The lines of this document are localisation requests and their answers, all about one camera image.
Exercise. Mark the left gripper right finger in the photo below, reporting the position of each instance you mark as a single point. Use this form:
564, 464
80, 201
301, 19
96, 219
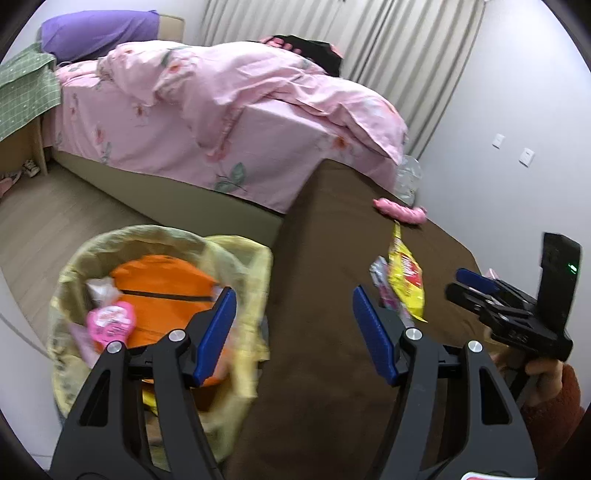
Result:
497, 443

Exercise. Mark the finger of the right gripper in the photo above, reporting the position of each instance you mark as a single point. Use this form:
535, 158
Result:
473, 301
480, 281

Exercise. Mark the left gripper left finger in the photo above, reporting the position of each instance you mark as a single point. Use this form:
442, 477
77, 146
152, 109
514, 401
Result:
104, 435

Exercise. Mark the yellow red snack bag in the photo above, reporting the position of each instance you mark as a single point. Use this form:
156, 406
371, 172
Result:
405, 277

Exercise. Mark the colourful cartoon snack bag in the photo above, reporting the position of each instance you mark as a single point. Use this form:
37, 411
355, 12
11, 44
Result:
379, 271

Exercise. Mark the pink cartoon blister pack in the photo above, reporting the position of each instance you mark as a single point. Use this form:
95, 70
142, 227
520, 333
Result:
114, 322

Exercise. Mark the orange snack bag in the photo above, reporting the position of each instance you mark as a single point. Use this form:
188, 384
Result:
165, 292

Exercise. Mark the yellow trash bag bin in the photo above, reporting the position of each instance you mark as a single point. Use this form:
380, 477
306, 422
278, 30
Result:
233, 261

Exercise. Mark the person right hand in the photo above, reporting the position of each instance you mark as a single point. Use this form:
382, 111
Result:
545, 374

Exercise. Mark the pink cylindrical cup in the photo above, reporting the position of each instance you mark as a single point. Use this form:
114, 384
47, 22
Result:
491, 274

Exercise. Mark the white plastic bag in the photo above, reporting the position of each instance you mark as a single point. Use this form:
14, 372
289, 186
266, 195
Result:
409, 175

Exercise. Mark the beige striped curtain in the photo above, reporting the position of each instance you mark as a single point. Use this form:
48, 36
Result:
413, 52

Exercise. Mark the black pink garment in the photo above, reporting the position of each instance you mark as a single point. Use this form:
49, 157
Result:
321, 53

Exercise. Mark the pink slipper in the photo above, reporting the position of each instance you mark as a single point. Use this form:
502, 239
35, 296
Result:
8, 180

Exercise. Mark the white sneaker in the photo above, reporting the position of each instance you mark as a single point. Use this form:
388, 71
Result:
30, 168

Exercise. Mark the pink floral bed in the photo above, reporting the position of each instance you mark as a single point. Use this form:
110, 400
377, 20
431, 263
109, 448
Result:
240, 118

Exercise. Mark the wooden nightstand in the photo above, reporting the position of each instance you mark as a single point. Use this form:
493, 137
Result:
24, 144

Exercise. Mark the pink floral duvet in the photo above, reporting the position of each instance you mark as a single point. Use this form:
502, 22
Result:
211, 86

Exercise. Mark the green checked cloth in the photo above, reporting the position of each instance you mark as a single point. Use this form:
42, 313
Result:
28, 89

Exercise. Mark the beige headboard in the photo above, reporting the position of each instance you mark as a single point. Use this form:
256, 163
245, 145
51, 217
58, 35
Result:
170, 28

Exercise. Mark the purple pillow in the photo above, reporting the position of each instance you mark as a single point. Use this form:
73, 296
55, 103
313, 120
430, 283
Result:
90, 34

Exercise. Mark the wall switch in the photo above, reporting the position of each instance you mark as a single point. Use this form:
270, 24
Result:
526, 157
498, 141

